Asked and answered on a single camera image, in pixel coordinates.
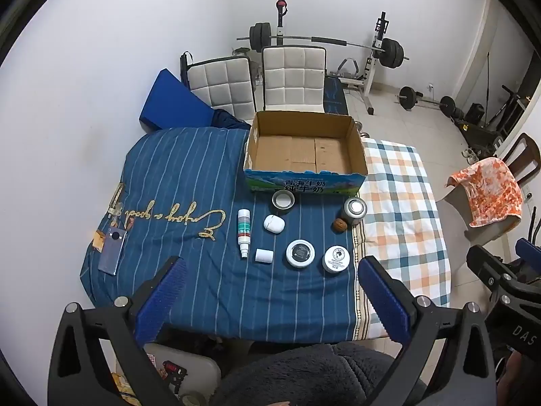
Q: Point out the white padded chair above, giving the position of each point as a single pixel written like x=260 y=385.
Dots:
x=219 y=82
x=293 y=78

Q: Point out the orange patterned towel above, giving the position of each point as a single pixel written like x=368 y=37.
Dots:
x=490 y=190

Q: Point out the silver metal can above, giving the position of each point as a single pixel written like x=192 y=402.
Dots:
x=354 y=215

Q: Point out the black folded stand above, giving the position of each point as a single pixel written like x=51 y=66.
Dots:
x=184 y=65

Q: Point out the white cream jar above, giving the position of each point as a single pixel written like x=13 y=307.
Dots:
x=336 y=259

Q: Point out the blue cushion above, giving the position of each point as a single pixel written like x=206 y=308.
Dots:
x=173 y=99

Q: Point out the blue striped blanket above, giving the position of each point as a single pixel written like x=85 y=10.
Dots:
x=190 y=186

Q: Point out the dark blue cloth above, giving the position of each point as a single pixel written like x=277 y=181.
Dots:
x=230 y=120

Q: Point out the white spray bottle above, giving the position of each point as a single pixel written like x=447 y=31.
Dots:
x=244 y=230

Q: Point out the cardboard box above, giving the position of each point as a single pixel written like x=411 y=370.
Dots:
x=296 y=152

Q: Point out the wooden chair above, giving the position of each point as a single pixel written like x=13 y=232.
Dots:
x=524 y=156

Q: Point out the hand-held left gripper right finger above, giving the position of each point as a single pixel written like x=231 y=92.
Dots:
x=384 y=300

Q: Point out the short barbell with black plates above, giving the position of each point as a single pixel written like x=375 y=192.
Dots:
x=408 y=96

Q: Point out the brown walnut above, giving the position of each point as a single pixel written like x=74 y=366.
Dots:
x=340 y=225

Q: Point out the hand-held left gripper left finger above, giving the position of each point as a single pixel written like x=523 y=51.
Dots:
x=162 y=300

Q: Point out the white weight bench rack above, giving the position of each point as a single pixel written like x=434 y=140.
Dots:
x=372 y=72

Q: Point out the pair of white shoes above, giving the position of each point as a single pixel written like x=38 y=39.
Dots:
x=470 y=155

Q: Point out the plaid blanket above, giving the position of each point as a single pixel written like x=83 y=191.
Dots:
x=401 y=220

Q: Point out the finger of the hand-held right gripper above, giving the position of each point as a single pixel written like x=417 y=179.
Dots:
x=486 y=266
x=529 y=248

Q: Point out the purple smartphone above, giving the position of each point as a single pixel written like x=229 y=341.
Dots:
x=111 y=253

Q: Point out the tape roll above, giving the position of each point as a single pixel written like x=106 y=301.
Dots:
x=282 y=208

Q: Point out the clear plastic object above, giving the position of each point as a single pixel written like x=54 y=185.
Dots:
x=116 y=203

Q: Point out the person's dark fleece clothing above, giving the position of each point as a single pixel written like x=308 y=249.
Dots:
x=317 y=376

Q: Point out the white plastic stool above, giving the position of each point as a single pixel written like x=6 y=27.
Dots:
x=203 y=372

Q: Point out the white jar with black lid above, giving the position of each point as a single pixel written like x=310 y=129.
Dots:
x=300 y=253

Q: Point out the long barbell with black plates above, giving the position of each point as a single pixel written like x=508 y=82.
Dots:
x=329 y=41

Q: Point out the small orange packet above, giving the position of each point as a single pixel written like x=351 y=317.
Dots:
x=98 y=242

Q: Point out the black glue gun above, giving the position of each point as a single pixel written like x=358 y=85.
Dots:
x=174 y=372

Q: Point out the white earbud case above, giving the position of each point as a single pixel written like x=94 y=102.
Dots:
x=274 y=224

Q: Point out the small white cap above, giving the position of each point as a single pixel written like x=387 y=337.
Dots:
x=263 y=256

